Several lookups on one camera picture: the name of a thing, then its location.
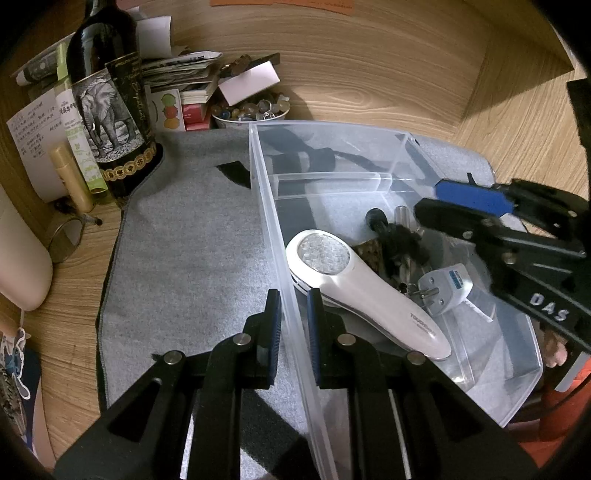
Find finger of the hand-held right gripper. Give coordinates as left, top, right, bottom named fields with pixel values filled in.
left=434, top=173, right=591, bottom=250
left=413, top=198, right=586, bottom=283

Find red clothing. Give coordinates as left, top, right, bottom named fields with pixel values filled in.
left=517, top=355, right=591, bottom=457

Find stack of books and papers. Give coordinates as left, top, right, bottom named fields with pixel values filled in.
left=139, top=14, right=222, bottom=132

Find white handheld beauty device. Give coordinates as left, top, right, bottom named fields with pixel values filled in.
left=285, top=229, right=452, bottom=361

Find white card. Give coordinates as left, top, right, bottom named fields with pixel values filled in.
left=218, top=62, right=280, bottom=107

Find round glass lens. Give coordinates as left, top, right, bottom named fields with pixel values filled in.
left=48, top=217, right=86, bottom=264

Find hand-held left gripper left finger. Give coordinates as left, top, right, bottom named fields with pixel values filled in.
left=53, top=288, right=283, bottom=480

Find bowl of stones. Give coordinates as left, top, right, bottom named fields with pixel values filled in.
left=211, top=92, right=291, bottom=132

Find white handwritten paper note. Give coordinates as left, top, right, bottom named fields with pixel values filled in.
left=7, top=85, right=70, bottom=201

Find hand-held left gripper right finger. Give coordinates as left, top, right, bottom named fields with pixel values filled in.
left=307, top=287, right=541, bottom=480

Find dark wine bottle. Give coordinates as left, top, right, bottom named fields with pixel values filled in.
left=66, top=0, right=164, bottom=208

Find clear plastic storage box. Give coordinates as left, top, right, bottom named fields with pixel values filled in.
left=248, top=120, right=544, bottom=480

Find rolled printed paper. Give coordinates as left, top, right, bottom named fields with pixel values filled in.
left=11, top=39, right=70, bottom=86

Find beige tube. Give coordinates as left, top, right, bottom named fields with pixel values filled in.
left=49, top=143, right=95, bottom=214

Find blue patterned cloth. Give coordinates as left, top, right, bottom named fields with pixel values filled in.
left=0, top=314, right=42, bottom=462

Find person's right hand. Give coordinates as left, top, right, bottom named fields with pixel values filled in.
left=542, top=330, right=572, bottom=368

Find cream rounded container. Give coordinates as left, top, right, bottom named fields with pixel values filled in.
left=0, top=185, right=54, bottom=311

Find black fuzzy item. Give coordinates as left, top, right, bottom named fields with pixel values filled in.
left=366, top=209, right=426, bottom=280

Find white plug adapter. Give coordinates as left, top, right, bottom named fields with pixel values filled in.
left=417, top=263, right=474, bottom=317

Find grey mat with black letters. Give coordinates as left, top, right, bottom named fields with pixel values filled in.
left=97, top=127, right=495, bottom=480

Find green and white tube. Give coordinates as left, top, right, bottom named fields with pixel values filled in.
left=55, top=44, right=109, bottom=195

